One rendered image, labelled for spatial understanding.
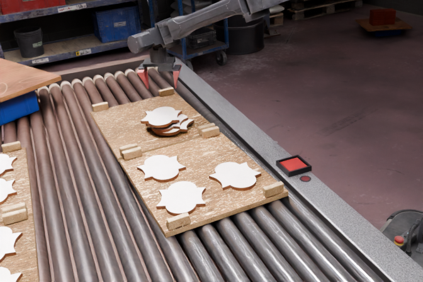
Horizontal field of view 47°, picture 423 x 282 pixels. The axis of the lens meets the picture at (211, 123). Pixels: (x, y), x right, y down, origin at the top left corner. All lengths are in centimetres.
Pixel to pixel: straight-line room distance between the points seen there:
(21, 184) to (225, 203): 60
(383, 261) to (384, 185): 198
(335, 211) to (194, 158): 45
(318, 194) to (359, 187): 173
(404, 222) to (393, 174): 84
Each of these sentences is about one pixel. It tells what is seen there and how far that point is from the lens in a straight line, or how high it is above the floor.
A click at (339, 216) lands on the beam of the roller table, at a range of 127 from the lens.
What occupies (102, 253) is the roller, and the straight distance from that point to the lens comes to 121.
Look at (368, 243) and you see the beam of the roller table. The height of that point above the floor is 91.
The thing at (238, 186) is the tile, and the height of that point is 95.
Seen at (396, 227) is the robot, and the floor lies 24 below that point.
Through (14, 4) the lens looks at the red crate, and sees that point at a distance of 552.
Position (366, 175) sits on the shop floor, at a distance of 319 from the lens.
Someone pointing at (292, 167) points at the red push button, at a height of 93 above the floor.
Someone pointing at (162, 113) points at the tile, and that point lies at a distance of 167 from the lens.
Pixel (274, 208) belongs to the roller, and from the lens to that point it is 129.
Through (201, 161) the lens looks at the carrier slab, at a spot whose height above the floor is 94.
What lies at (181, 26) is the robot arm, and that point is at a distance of 147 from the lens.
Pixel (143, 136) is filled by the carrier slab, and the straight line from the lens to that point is 165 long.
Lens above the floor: 167
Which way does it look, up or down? 26 degrees down
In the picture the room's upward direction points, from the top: 4 degrees counter-clockwise
